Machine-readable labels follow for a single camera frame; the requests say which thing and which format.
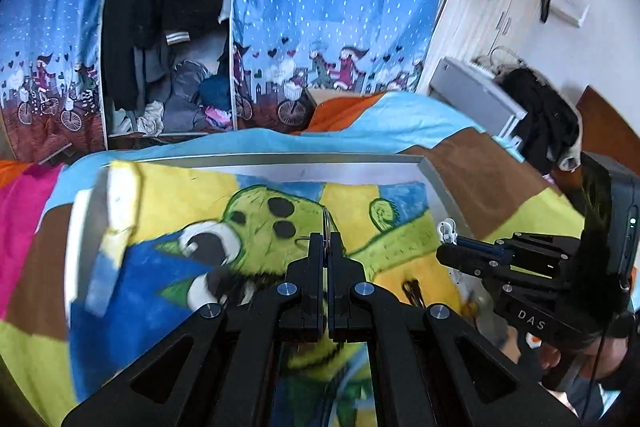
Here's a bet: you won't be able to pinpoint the blue dotted wardrobe curtain right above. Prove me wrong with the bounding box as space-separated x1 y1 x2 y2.
230 0 440 132

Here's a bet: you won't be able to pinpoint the black hair clip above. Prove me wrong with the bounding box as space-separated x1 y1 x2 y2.
401 279 426 309

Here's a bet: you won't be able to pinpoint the white silver hair clip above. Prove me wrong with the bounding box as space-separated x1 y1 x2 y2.
436 218 458 245

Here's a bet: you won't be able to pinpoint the beige wooden wardrobe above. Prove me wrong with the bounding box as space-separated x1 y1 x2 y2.
416 0 540 94

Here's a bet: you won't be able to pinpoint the black clothes pile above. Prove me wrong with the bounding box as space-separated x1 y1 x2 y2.
499 67 582 174

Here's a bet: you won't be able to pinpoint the brown wooden headboard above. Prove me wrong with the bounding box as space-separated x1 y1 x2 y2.
576 86 640 174

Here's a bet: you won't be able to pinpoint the white storage box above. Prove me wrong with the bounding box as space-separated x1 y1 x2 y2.
427 56 527 148

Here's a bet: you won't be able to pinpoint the colourful cartoon bedsheet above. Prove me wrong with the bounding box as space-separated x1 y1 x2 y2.
1 93 584 426

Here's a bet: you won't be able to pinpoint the grey shallow box tray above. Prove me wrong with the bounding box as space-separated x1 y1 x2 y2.
63 153 471 323

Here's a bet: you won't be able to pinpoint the blue dotted wardrobe curtain left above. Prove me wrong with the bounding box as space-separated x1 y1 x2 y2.
1 0 106 162

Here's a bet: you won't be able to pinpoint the blue dotted wardrobe curtain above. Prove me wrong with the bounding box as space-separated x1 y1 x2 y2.
230 0 440 132
1 0 106 162

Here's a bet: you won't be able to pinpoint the dark hanging clothes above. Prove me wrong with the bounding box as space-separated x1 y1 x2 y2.
100 0 231 138

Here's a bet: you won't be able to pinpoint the person right hand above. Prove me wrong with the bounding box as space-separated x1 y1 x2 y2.
499 323 632 383

